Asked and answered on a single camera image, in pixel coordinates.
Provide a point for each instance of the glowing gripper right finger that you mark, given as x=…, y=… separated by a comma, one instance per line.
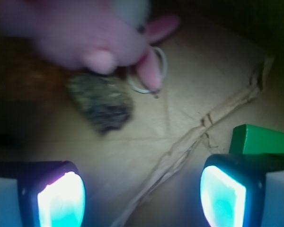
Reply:
x=243, y=190

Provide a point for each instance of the green rectangular block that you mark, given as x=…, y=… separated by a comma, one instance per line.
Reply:
x=251, y=139

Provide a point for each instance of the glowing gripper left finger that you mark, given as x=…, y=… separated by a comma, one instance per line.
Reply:
x=41, y=194

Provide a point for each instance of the brown paper bag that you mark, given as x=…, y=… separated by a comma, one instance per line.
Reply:
x=210, y=58

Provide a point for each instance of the pink plush bunny keychain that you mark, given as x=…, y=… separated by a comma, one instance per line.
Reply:
x=99, y=35

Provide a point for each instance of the dark brown rock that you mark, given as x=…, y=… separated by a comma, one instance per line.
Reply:
x=104, y=101

